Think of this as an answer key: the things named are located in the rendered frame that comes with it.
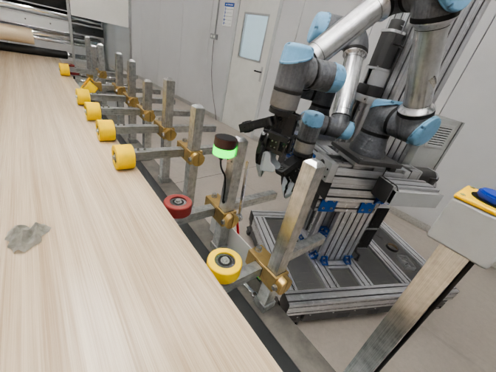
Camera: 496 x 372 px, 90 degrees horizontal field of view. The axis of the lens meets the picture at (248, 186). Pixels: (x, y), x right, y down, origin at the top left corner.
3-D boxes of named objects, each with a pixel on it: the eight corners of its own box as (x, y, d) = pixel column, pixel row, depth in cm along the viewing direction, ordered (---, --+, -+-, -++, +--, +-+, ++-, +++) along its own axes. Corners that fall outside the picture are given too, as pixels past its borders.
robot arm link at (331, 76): (326, 60, 73) (296, 53, 68) (354, 66, 64) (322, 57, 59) (317, 88, 76) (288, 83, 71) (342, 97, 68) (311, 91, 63)
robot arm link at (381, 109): (373, 127, 113) (387, 97, 107) (399, 137, 103) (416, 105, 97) (355, 125, 108) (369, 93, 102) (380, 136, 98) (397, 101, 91)
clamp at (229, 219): (215, 204, 89) (218, 193, 87) (237, 226, 81) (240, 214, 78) (202, 207, 86) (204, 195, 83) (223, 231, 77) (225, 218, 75)
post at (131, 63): (134, 144, 154) (133, 59, 132) (136, 146, 152) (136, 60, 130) (128, 144, 152) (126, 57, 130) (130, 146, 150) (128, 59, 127)
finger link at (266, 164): (269, 185, 73) (277, 156, 68) (252, 177, 75) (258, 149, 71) (273, 182, 75) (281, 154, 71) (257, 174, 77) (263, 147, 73)
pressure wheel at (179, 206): (181, 220, 82) (184, 190, 76) (193, 235, 76) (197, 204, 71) (158, 226, 77) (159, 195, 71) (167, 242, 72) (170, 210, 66)
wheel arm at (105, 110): (190, 115, 145) (191, 108, 143) (193, 116, 142) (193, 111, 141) (91, 112, 114) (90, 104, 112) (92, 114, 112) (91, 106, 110)
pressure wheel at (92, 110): (97, 98, 112) (102, 112, 110) (97, 111, 118) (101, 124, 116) (82, 97, 109) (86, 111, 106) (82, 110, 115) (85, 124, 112)
